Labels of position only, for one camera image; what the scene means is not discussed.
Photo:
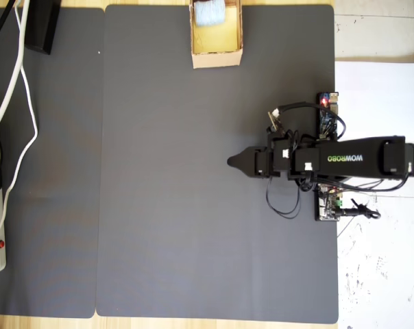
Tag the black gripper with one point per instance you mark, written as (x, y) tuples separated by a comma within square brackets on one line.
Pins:
[(263, 162)]

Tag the light blue yarn block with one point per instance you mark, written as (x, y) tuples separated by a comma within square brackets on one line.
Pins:
[(208, 13)]

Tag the black WOWROBO robot arm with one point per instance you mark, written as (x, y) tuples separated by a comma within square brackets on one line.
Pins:
[(347, 157)]

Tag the cardboard box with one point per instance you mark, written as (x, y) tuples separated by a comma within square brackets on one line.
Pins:
[(217, 60)]

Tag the black rectangular box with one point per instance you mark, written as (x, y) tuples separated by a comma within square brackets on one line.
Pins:
[(42, 27)]

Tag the large grey rubber mat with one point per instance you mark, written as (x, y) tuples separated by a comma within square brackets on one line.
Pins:
[(193, 205)]

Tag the green terminal controller board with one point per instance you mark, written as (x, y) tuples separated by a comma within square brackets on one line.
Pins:
[(327, 205)]

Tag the blue red circuit board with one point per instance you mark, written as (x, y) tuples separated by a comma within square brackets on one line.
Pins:
[(328, 116)]

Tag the black barrel power plug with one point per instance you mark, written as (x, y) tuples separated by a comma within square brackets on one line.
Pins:
[(356, 211)]

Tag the white paper sheet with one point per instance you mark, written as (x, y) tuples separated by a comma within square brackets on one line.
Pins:
[(378, 103)]

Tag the narrow grey rubber mat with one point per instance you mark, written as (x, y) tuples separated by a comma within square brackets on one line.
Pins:
[(56, 205)]

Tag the small wrist camera board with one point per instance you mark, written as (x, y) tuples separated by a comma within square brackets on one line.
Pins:
[(275, 118)]

